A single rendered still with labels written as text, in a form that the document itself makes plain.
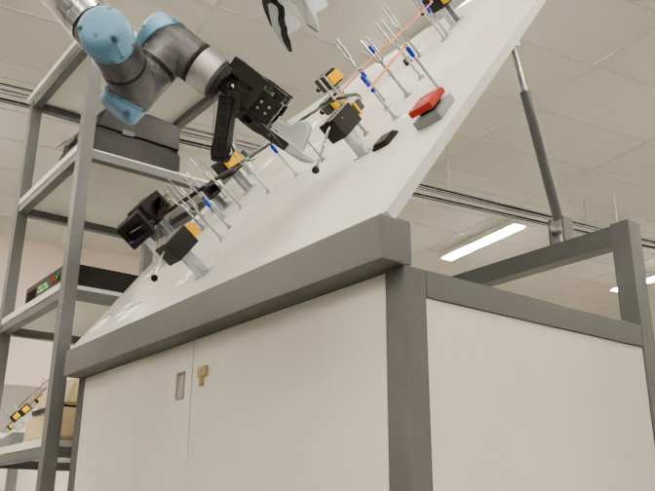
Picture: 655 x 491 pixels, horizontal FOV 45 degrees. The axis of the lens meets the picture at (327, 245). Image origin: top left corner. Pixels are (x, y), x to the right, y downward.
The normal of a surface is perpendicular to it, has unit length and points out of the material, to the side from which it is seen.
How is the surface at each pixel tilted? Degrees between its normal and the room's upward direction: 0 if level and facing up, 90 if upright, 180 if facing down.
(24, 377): 90
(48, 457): 90
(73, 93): 180
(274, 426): 90
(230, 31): 180
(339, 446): 90
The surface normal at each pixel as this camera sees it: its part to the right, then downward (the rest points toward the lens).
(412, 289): 0.61, -0.26
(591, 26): 0.00, 0.95
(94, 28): -0.07, -0.32
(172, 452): -0.80, -0.20
